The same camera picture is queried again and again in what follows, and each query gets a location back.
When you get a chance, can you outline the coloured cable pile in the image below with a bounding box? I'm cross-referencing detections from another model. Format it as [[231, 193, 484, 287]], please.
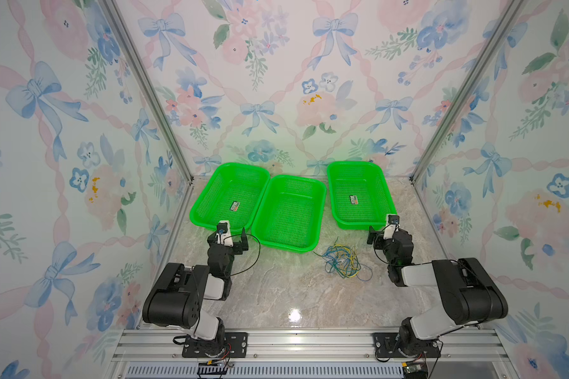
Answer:
[[314, 238, 374, 283]]

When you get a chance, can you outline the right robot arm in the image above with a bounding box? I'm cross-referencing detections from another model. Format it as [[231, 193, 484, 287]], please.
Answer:
[[367, 224, 509, 361]]

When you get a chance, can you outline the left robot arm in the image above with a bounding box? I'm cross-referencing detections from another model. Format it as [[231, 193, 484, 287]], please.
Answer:
[[142, 222, 249, 363]]

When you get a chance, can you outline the left green plastic basket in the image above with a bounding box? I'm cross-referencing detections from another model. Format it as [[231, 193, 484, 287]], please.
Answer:
[[190, 163, 270, 234]]

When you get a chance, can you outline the green plastic basket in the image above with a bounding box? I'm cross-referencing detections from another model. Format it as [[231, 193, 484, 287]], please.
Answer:
[[190, 163, 270, 234], [327, 161, 397, 231], [251, 175, 327, 254]]

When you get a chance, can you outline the right green plastic basket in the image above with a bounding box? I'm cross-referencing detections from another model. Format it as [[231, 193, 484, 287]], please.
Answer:
[[327, 161, 397, 231]]

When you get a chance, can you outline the middle green plastic basket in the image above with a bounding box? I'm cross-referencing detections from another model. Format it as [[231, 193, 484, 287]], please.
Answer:
[[251, 175, 327, 254]]

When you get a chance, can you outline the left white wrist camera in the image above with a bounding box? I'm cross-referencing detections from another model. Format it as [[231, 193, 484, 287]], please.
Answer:
[[216, 220, 233, 247]]

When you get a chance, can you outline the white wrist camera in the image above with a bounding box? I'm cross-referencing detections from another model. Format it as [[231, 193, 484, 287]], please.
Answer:
[[216, 220, 233, 247], [384, 214, 400, 232]]

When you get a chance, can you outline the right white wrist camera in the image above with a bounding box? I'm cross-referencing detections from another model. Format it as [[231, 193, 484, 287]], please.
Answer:
[[384, 214, 400, 232]]

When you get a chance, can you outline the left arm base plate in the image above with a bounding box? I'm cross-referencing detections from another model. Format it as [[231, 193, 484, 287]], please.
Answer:
[[182, 332, 248, 359]]

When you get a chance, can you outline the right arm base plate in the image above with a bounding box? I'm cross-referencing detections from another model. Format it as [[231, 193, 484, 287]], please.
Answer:
[[371, 333, 441, 359]]

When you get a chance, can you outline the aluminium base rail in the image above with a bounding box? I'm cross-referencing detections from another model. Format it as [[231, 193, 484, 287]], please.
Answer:
[[105, 328, 517, 378]]

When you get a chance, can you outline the left aluminium corner post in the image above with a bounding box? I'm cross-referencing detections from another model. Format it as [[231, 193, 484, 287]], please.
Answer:
[[99, 0, 194, 184]]

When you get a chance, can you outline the aluminium corner post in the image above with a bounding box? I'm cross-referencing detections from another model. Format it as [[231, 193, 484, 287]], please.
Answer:
[[99, 0, 194, 184], [409, 0, 526, 186]]

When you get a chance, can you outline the right aluminium corner post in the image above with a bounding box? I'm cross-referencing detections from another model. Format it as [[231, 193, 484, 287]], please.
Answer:
[[409, 0, 526, 186]]

